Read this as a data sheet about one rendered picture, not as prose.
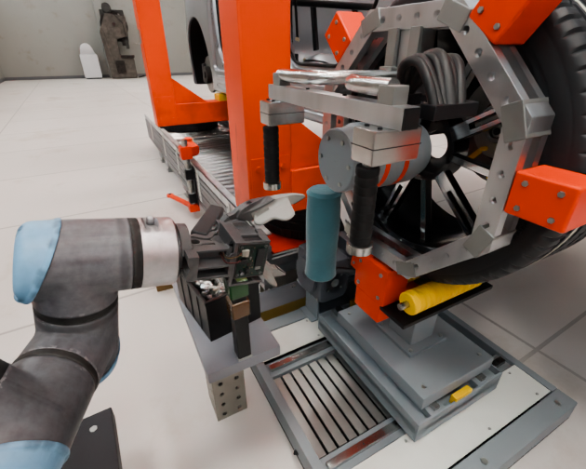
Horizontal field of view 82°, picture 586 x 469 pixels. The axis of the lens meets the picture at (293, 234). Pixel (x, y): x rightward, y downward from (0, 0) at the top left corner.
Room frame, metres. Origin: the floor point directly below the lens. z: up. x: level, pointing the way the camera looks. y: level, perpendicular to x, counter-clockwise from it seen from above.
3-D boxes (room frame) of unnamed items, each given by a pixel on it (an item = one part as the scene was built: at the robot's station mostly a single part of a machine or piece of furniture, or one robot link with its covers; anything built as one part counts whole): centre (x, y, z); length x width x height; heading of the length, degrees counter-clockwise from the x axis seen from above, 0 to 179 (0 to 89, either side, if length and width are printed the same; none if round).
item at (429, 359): (0.83, -0.39, 0.32); 0.40 x 0.30 x 0.28; 28
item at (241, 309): (0.54, 0.11, 0.59); 0.04 x 0.04 x 0.04; 28
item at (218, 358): (0.71, 0.21, 0.44); 0.43 x 0.17 x 0.03; 28
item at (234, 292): (0.54, 0.11, 0.64); 0.04 x 0.04 x 0.04; 28
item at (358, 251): (0.49, -0.11, 0.83); 0.04 x 0.04 x 0.16
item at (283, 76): (0.78, -0.08, 1.03); 0.19 x 0.18 x 0.11; 118
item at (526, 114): (0.75, -0.24, 0.85); 0.54 x 0.07 x 0.54; 28
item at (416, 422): (0.86, -0.37, 0.13); 0.50 x 0.36 x 0.10; 28
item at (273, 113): (0.80, 0.02, 0.93); 0.09 x 0.05 x 0.05; 118
